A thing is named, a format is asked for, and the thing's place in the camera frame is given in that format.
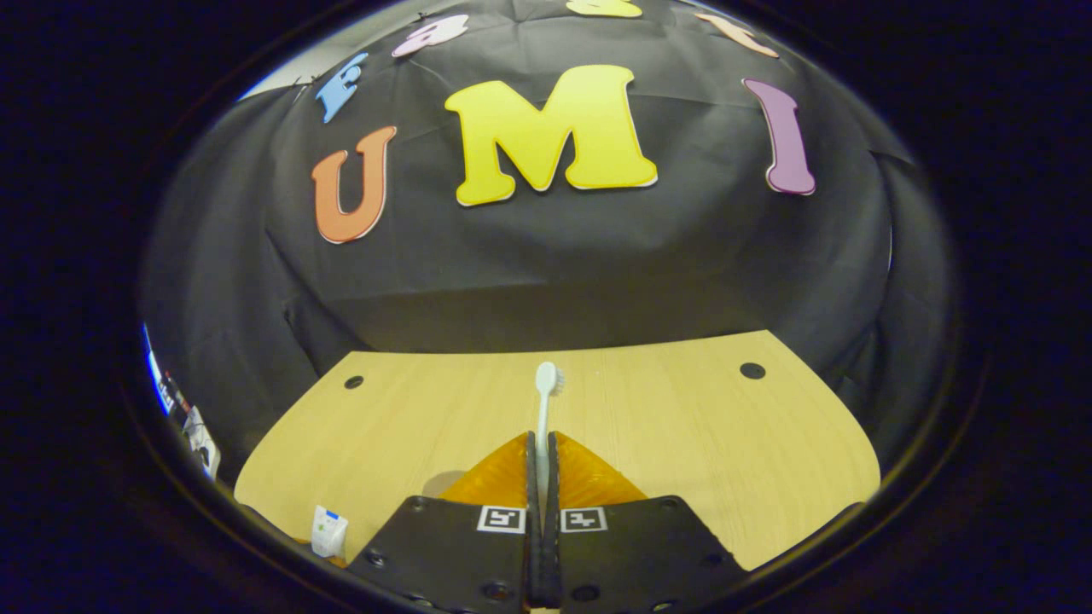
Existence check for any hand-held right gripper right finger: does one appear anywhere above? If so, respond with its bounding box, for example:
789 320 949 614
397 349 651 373
546 431 752 614

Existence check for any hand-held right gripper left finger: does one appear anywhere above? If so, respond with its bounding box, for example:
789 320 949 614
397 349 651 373
346 431 540 614

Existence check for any white toothpaste tube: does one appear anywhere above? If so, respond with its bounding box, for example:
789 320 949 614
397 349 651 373
311 505 350 559

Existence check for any white toothbrush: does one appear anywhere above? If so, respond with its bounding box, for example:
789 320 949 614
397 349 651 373
533 361 566 513

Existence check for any white device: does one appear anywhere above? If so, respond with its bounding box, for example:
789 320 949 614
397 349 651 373
182 406 223 480

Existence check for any blue lit screen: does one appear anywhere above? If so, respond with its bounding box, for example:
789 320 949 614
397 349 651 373
143 328 171 414

